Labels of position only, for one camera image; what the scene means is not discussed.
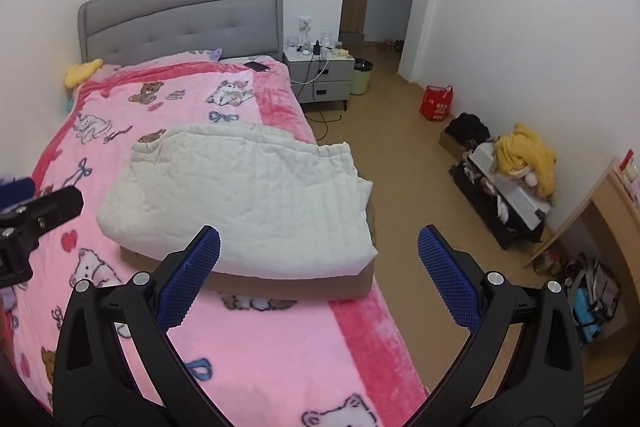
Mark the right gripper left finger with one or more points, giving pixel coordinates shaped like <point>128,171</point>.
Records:
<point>93,383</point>

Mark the pink cartoon blanket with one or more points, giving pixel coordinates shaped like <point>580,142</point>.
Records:
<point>263,365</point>

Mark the yellow plush toy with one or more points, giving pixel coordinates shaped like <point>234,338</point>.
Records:
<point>77,74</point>

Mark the yellow garment on shelf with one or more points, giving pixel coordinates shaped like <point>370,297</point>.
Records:
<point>521,153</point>

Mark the black phone on bed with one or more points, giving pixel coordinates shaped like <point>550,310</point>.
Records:
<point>257,67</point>

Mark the grey bedside table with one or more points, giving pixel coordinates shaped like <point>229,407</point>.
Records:
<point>315,79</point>

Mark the white quilted hooded jacket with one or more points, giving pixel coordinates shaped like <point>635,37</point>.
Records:
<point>237,161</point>

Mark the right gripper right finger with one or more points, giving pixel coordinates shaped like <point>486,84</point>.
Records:
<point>543,385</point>

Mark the grey upholstered headboard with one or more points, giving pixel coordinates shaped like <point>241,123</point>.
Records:
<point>128,32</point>

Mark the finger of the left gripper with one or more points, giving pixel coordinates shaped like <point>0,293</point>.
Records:
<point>16,191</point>
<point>23,226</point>

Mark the green waste bin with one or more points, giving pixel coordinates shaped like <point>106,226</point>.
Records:
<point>361,76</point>

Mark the red shopping bag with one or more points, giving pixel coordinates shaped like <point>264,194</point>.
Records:
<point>436,102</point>

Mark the wooden desk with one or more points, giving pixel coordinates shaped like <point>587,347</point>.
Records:
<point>612,220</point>

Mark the teal plush toy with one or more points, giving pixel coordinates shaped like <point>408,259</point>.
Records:
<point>68,105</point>

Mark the brown folded down jacket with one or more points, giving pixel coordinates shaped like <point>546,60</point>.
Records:
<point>300,286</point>

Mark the black low shelf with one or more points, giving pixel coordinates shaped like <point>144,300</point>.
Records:
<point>512,213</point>

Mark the backpack on floor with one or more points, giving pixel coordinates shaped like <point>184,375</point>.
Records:
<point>593,295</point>

